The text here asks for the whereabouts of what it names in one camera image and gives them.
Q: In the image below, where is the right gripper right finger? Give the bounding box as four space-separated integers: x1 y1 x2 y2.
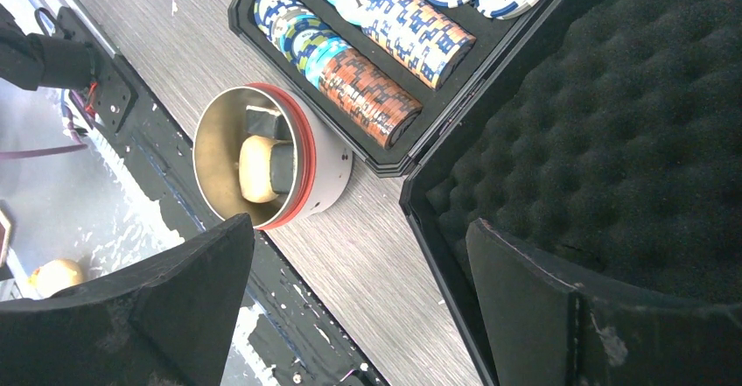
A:
466 220 741 385

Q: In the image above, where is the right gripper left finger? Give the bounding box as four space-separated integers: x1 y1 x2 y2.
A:
1 214 255 385

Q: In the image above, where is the round bread bun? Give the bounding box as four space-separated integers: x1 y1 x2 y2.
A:
238 136 278 203

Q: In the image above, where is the sushi roll red centre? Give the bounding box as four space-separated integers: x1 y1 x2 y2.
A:
269 142 296 195

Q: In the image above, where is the sushi roll orange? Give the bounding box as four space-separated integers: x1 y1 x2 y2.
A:
244 105 292 141

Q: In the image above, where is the white red steel lunch box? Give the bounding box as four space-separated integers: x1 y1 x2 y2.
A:
192 82 354 230

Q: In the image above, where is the black poker chip case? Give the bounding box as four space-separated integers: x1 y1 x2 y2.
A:
228 0 741 385

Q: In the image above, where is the orange poker chip stack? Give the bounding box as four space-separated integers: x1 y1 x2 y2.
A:
314 45 423 150

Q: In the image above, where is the blue cream poker chip stack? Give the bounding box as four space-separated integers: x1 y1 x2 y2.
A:
361 0 476 90

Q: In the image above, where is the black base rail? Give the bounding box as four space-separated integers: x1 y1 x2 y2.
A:
0 4 389 386

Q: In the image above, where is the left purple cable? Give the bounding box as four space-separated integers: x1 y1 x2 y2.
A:
0 90 91 161

